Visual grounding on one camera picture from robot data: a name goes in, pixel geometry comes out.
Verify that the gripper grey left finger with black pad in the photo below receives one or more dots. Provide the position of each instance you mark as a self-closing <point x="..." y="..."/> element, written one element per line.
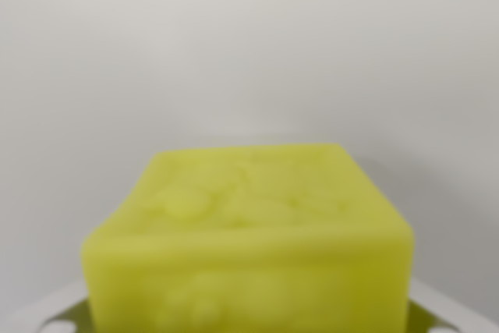
<point x="58" y="307"/>

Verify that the gripper grey right finger with black pad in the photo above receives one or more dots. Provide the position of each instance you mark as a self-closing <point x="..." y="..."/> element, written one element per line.
<point x="440" y="305"/>

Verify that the yellow cube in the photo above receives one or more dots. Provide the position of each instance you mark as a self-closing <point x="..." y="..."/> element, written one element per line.
<point x="249" y="239"/>

